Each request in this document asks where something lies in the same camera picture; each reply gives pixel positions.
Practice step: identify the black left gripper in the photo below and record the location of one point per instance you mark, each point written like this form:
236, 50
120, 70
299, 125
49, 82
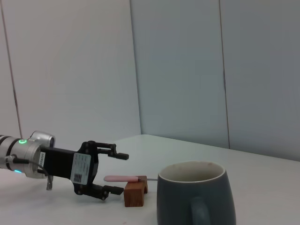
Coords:
61, 164

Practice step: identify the grey ceramic cup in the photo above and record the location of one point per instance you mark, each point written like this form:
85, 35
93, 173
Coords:
175, 201

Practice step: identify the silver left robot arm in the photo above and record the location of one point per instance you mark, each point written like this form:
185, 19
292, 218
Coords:
23, 159

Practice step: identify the notched wooden block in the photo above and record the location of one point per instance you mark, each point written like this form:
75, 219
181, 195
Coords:
133, 194

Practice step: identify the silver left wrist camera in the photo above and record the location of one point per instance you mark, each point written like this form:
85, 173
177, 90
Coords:
44, 138

